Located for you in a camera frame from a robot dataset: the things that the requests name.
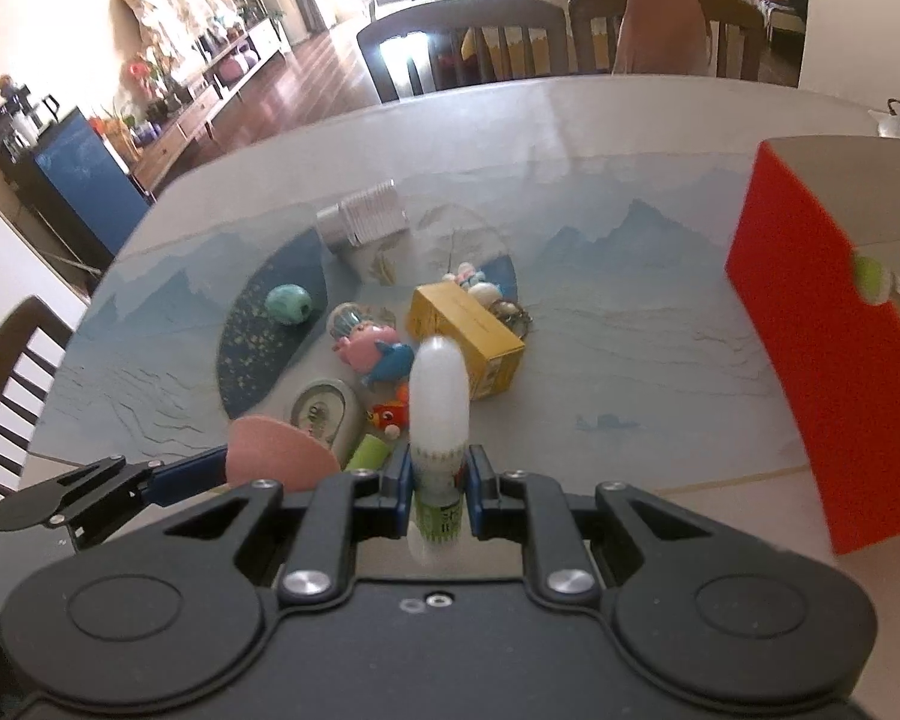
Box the pink pig snow globe toy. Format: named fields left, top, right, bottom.
left=328, top=303, right=400, bottom=376

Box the blue dolphin toy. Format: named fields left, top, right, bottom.
left=370, top=341, right=416, bottom=391

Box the yellow toy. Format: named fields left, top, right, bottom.
left=406, top=283, right=527, bottom=401

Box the pink towel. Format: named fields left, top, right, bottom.
left=613, top=0, right=715, bottom=77

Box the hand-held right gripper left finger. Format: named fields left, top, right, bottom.
left=163, top=444, right=415, bottom=602

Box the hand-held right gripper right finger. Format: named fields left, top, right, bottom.
left=466, top=444, right=722, bottom=602

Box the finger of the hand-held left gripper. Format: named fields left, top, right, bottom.
left=0, top=447, right=230, bottom=552

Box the floral cloth cover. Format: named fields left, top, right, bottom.
left=115, top=0, right=235, bottom=65

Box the white bottle with green label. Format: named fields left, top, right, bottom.
left=407, top=336, right=472, bottom=567

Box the small plush toy keychain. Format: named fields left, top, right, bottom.
left=441, top=261, right=535, bottom=337

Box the green ball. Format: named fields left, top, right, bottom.
left=853, top=255, right=892, bottom=305

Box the pink round pad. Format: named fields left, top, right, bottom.
left=227, top=416, right=344, bottom=497

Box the green tube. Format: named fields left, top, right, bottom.
left=345, top=438, right=392, bottom=475

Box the teal egg-shaped toy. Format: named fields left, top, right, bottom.
left=264, top=283, right=315, bottom=326

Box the blue cabinet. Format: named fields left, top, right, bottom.
left=33, top=106, right=152, bottom=257

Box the wooden television cabinet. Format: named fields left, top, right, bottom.
left=129, top=15, right=287, bottom=192

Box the wooden dining chair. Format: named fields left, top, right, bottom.
left=568, top=0, right=764, bottom=82
left=0, top=295, right=77, bottom=523
left=355, top=0, right=572, bottom=104

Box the red bird toy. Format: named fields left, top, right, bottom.
left=366, top=384, right=412, bottom=437

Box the red cardboard box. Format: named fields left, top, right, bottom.
left=724, top=136, right=900, bottom=557

